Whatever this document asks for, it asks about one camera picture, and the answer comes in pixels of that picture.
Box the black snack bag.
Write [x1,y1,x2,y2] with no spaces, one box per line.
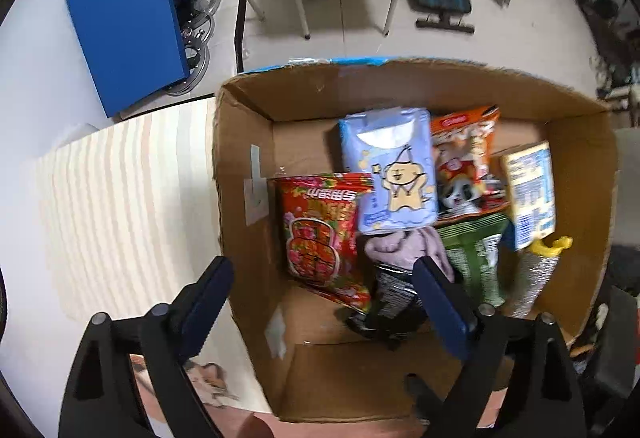
[345,264,427,350]

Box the green snack bag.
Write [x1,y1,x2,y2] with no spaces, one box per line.
[437,213,508,308]

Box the purple cloth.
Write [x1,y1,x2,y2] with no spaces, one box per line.
[364,226,454,282]

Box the yellow silver scrubber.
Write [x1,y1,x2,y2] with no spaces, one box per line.
[506,237,573,318]

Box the orange snack bag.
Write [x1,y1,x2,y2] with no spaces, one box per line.
[431,106,508,225]

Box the red snack bag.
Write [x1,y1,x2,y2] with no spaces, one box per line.
[274,173,373,314]

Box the blue white tissue box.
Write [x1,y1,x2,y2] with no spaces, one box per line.
[497,141,555,251]

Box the blue tissue pack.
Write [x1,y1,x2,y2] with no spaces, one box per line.
[338,107,438,236]

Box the cardboard box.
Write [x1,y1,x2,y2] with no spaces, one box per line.
[213,60,617,423]

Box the blue board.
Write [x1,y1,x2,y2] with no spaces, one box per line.
[66,0,189,117]

